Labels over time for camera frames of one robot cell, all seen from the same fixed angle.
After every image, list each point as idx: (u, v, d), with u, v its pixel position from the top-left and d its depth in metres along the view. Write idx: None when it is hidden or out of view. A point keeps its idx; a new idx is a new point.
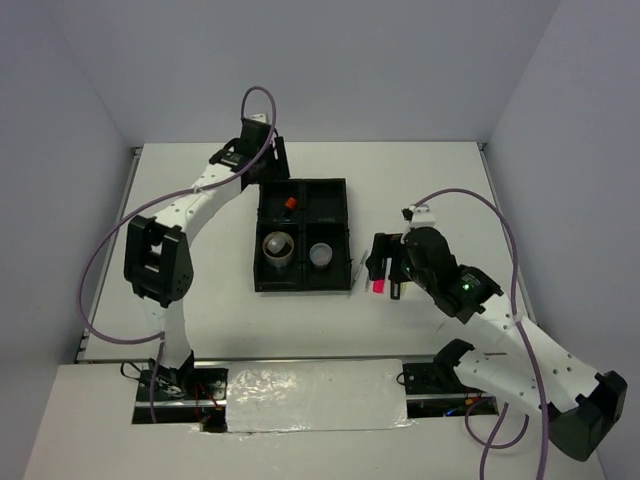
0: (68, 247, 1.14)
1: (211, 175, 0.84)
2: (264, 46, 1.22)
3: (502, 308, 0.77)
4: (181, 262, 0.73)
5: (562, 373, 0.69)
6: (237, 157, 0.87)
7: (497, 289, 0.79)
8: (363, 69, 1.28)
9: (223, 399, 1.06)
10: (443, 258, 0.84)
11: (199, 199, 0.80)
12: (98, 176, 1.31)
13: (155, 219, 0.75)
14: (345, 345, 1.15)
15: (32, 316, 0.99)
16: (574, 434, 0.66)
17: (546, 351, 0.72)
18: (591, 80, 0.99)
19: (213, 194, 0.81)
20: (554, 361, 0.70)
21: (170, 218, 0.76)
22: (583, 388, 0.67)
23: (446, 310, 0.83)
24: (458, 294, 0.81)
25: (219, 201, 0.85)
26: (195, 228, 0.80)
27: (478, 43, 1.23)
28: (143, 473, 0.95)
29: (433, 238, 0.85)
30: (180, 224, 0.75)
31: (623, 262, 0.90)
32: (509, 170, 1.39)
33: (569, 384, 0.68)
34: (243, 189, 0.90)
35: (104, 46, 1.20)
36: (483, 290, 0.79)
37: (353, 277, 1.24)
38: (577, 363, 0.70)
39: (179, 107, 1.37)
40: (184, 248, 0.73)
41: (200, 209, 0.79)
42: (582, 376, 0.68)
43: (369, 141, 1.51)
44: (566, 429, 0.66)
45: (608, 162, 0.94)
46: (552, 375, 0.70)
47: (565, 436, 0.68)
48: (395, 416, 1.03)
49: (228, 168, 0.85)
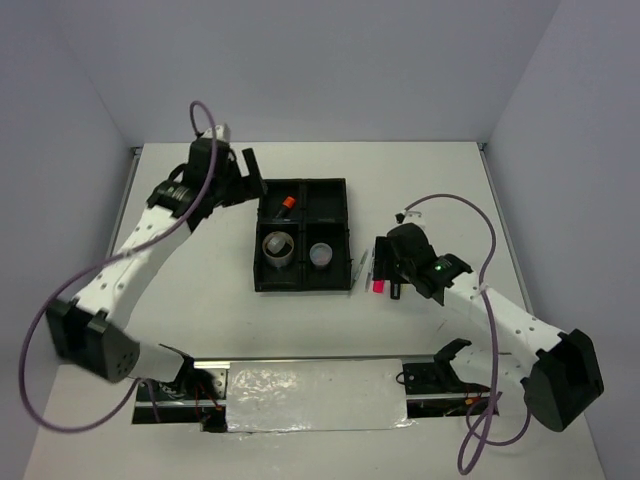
0: (68, 247, 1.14)
1: (147, 227, 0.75)
2: (264, 46, 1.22)
3: (469, 283, 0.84)
4: (114, 352, 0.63)
5: (524, 332, 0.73)
6: (183, 193, 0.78)
7: (467, 269, 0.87)
8: (362, 69, 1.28)
9: (223, 399, 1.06)
10: (419, 247, 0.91)
11: (131, 265, 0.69)
12: (98, 176, 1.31)
13: (78, 301, 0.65)
14: (345, 345, 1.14)
15: (31, 316, 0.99)
16: (543, 395, 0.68)
17: (511, 315, 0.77)
18: (591, 80, 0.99)
19: (147, 254, 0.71)
20: (518, 322, 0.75)
21: (95, 297, 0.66)
22: (545, 343, 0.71)
23: (423, 291, 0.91)
24: (433, 277, 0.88)
25: (160, 255, 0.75)
26: (131, 298, 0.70)
27: (477, 43, 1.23)
28: (143, 472, 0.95)
29: (407, 228, 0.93)
30: (106, 304, 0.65)
31: (623, 262, 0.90)
32: (509, 171, 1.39)
33: (530, 341, 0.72)
34: (194, 230, 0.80)
35: (103, 46, 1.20)
36: (455, 271, 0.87)
37: (353, 277, 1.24)
38: (541, 326, 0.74)
39: (178, 107, 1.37)
40: (114, 337, 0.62)
41: (133, 278, 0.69)
42: (544, 337, 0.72)
43: (369, 141, 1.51)
44: (537, 391, 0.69)
45: (608, 161, 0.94)
46: (515, 335, 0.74)
47: (541, 402, 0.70)
48: (395, 416, 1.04)
49: (168, 213, 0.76)
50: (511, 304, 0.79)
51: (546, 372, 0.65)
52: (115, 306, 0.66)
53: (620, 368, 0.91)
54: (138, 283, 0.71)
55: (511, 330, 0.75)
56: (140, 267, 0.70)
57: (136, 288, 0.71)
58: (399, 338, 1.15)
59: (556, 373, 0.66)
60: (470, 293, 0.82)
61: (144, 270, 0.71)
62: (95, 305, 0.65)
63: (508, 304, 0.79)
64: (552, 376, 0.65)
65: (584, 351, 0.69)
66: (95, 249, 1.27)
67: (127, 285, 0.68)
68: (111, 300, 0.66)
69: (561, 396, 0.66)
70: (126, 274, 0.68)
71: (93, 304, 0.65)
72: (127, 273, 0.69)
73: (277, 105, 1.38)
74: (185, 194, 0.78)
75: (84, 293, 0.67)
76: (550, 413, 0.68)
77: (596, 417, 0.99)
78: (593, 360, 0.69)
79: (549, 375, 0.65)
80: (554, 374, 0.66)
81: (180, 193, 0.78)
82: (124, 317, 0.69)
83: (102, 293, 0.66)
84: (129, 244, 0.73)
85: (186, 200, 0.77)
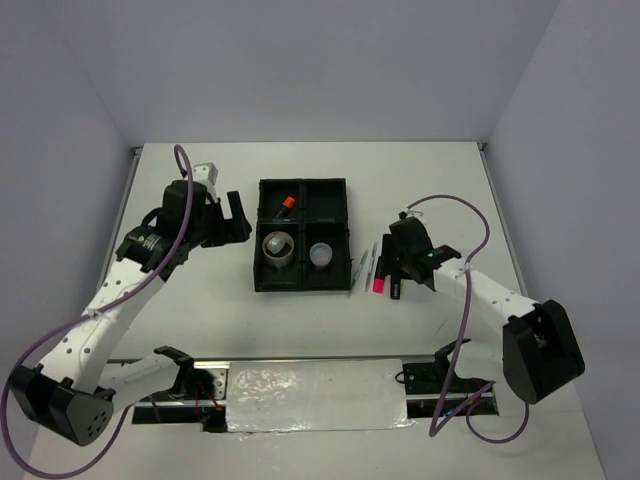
0: (68, 247, 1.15)
1: (117, 280, 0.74)
2: (264, 46, 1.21)
3: (456, 264, 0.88)
4: (81, 415, 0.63)
5: (501, 302, 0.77)
6: (155, 241, 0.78)
7: (456, 255, 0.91)
8: (362, 69, 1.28)
9: (223, 399, 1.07)
10: (417, 237, 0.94)
11: (98, 326, 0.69)
12: (98, 176, 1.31)
13: (43, 366, 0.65)
14: (346, 346, 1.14)
15: (32, 316, 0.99)
16: (515, 363, 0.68)
17: (490, 289, 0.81)
18: (592, 80, 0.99)
19: (115, 314, 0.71)
20: (496, 294, 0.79)
21: (60, 365, 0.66)
22: (517, 310, 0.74)
23: (416, 277, 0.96)
24: (427, 265, 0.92)
25: (128, 313, 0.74)
26: (99, 358, 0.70)
27: (477, 43, 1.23)
28: (144, 472, 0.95)
29: (406, 219, 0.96)
30: (71, 372, 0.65)
31: (623, 263, 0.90)
32: (509, 171, 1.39)
33: (505, 309, 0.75)
34: (166, 279, 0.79)
35: (103, 47, 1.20)
36: (446, 258, 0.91)
37: (353, 277, 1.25)
38: (516, 297, 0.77)
39: (178, 107, 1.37)
40: (80, 402, 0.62)
41: (99, 339, 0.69)
42: (519, 304, 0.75)
43: (369, 141, 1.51)
44: (511, 361, 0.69)
45: (608, 162, 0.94)
46: (491, 304, 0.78)
47: (515, 373, 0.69)
48: (395, 416, 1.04)
49: (138, 264, 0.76)
50: (490, 280, 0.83)
51: (516, 336, 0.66)
52: (80, 374, 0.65)
53: (620, 369, 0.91)
54: (106, 345, 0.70)
55: (489, 300, 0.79)
56: (107, 329, 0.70)
57: (104, 351, 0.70)
58: (399, 338, 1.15)
59: (526, 337, 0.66)
60: (455, 271, 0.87)
61: (111, 331, 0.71)
62: (59, 374, 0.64)
63: (488, 280, 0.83)
64: (521, 340, 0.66)
65: (559, 324, 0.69)
66: (95, 249, 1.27)
67: (93, 350, 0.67)
68: (76, 369, 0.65)
69: (532, 362, 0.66)
70: (92, 339, 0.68)
71: (58, 373, 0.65)
72: (93, 337, 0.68)
73: (277, 105, 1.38)
74: (158, 242, 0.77)
75: (49, 359, 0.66)
76: (524, 383, 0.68)
77: (595, 417, 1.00)
78: (569, 333, 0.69)
79: (518, 339, 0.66)
80: (524, 339, 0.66)
81: (151, 242, 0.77)
82: (91, 382, 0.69)
83: (66, 360, 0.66)
84: (97, 302, 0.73)
85: (159, 248, 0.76)
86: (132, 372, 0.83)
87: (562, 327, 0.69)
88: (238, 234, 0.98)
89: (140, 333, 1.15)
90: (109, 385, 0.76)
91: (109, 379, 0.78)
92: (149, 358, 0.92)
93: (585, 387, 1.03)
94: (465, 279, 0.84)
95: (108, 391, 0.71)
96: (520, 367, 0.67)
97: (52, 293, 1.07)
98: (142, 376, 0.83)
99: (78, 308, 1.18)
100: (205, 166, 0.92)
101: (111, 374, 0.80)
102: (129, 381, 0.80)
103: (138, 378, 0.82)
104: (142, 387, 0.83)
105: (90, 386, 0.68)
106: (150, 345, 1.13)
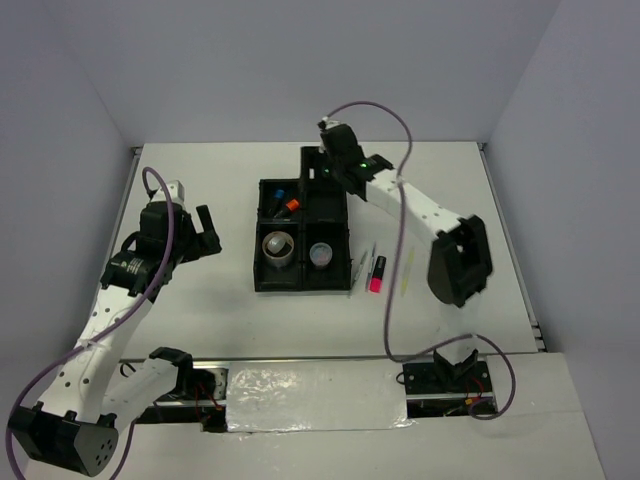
0: (69, 246, 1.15)
1: (105, 307, 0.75)
2: (263, 46, 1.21)
3: (389, 178, 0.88)
4: (89, 447, 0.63)
5: (430, 218, 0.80)
6: (139, 261, 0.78)
7: (388, 167, 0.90)
8: (364, 68, 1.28)
9: (223, 399, 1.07)
10: (348, 144, 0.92)
11: (93, 357, 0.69)
12: (97, 175, 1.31)
13: (42, 405, 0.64)
14: (345, 345, 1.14)
15: (33, 317, 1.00)
16: (441, 273, 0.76)
17: (420, 204, 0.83)
18: (592, 80, 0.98)
19: (109, 341, 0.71)
20: (424, 210, 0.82)
21: (60, 401, 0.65)
22: (446, 226, 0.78)
23: (348, 187, 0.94)
24: (359, 174, 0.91)
25: (122, 339, 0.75)
26: (100, 389, 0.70)
27: (479, 40, 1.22)
28: (144, 472, 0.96)
29: (337, 126, 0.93)
30: (73, 405, 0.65)
31: (623, 262, 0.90)
32: (509, 170, 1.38)
33: (434, 224, 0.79)
34: (153, 301, 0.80)
35: (102, 47, 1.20)
36: (378, 171, 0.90)
37: (353, 277, 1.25)
38: (445, 212, 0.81)
39: (179, 107, 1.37)
40: (88, 435, 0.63)
41: (97, 369, 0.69)
42: (447, 220, 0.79)
43: (369, 140, 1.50)
44: (437, 270, 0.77)
45: (609, 160, 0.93)
46: (421, 220, 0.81)
47: (439, 281, 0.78)
48: (395, 416, 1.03)
49: (125, 289, 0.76)
50: (418, 192, 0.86)
51: (441, 249, 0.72)
52: (83, 405, 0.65)
53: (621, 369, 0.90)
54: (104, 374, 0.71)
55: (419, 217, 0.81)
56: (103, 357, 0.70)
57: (103, 380, 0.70)
58: (399, 337, 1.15)
59: (453, 255, 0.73)
60: (386, 185, 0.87)
61: (107, 359, 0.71)
62: (61, 409, 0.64)
63: (419, 194, 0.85)
64: (449, 256, 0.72)
65: (479, 237, 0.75)
66: (95, 250, 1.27)
67: (92, 379, 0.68)
68: (78, 400, 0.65)
69: (457, 275, 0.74)
70: (90, 370, 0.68)
71: (60, 407, 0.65)
72: (90, 367, 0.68)
73: (278, 105, 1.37)
74: (141, 264, 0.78)
75: (48, 396, 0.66)
76: (446, 287, 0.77)
77: (596, 418, 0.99)
78: (485, 243, 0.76)
79: (445, 254, 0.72)
80: (450, 256, 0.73)
81: (135, 265, 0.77)
82: (95, 411, 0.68)
83: (66, 394, 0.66)
84: (89, 333, 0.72)
85: (144, 270, 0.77)
86: (130, 388, 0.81)
87: (481, 237, 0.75)
88: (212, 249, 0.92)
89: (140, 333, 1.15)
90: (109, 410, 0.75)
91: (109, 402, 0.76)
92: (144, 368, 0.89)
93: (585, 388, 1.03)
94: (397, 193, 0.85)
95: (110, 416, 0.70)
96: (445, 276, 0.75)
97: (52, 294, 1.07)
98: (139, 391, 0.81)
99: (78, 309, 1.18)
100: (173, 186, 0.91)
101: (109, 395, 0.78)
102: (129, 399, 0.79)
103: (136, 394, 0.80)
104: (143, 400, 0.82)
105: (96, 415, 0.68)
106: (150, 346, 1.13)
